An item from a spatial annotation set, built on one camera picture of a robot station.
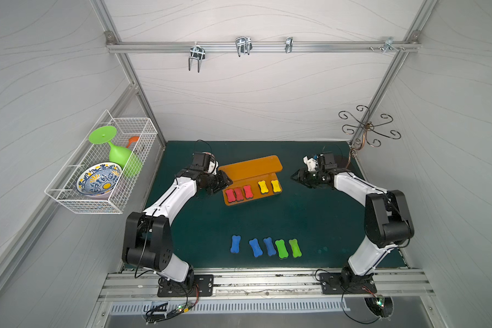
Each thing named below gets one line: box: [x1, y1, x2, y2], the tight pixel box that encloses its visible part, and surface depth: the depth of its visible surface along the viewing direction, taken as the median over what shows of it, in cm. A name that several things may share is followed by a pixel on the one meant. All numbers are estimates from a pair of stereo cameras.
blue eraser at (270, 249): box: [263, 237, 277, 257], surface depth 83 cm
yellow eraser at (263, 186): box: [258, 180, 269, 194], surface depth 100 cm
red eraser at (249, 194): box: [243, 184, 254, 200], surface depth 98 cm
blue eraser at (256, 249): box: [248, 238, 264, 258], surface depth 82 cm
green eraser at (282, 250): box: [274, 239, 290, 259], surface depth 82 cm
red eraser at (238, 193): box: [234, 187, 244, 201], surface depth 97 cm
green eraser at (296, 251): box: [288, 238, 303, 258], surface depth 82 cm
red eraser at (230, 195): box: [225, 188, 236, 203], surface depth 97 cm
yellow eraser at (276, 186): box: [270, 179, 282, 193], surface depth 100 cm
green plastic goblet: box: [88, 125, 143, 177], surface depth 64 cm
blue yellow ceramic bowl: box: [76, 161, 123, 199], surface depth 63 cm
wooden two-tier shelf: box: [218, 155, 284, 207], surface depth 97 cm
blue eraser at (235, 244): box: [230, 235, 242, 254], surface depth 84 cm
